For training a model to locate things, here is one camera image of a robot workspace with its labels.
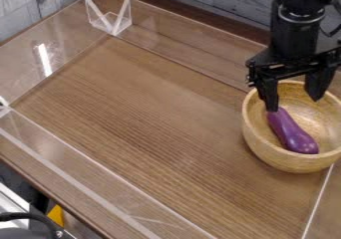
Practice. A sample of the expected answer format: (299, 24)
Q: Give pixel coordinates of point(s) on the purple toy eggplant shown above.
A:
(294, 137)

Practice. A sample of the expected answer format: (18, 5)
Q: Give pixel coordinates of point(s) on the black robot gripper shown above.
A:
(302, 51)

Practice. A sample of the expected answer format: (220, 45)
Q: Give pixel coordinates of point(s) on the clear acrylic corner bracket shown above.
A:
(113, 23)

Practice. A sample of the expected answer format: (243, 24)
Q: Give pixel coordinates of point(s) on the clear acrylic table barrier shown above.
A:
(100, 197)

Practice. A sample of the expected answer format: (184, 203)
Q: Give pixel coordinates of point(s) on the brown wooden bowl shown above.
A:
(318, 117)

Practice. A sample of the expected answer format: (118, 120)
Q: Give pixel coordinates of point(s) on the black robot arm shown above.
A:
(303, 50)

